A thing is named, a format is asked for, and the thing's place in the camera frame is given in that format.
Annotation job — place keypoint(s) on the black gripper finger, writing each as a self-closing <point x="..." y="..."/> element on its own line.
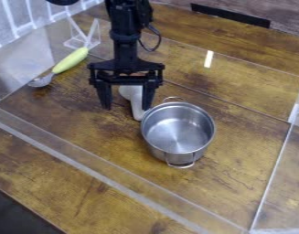
<point x="104" y="94"/>
<point x="148" y="92"/>

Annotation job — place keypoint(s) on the black strip on table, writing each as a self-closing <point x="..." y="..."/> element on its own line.
<point x="251" y="20"/>

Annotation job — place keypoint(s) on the clear acrylic stand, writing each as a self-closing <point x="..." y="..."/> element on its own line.
<point x="80" y="39"/>

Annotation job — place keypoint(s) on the silver metal pot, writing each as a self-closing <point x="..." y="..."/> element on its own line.
<point x="178" y="130"/>

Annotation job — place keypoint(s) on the green handled metal spoon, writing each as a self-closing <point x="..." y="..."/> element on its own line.
<point x="64" y="65"/>

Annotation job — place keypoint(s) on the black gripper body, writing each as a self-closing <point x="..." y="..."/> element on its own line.
<point x="126" y="69"/>

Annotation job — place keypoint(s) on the white red toy mushroom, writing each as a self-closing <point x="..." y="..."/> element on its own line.
<point x="132" y="94"/>

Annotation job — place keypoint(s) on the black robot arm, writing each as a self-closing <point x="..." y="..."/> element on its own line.
<point x="130" y="16"/>

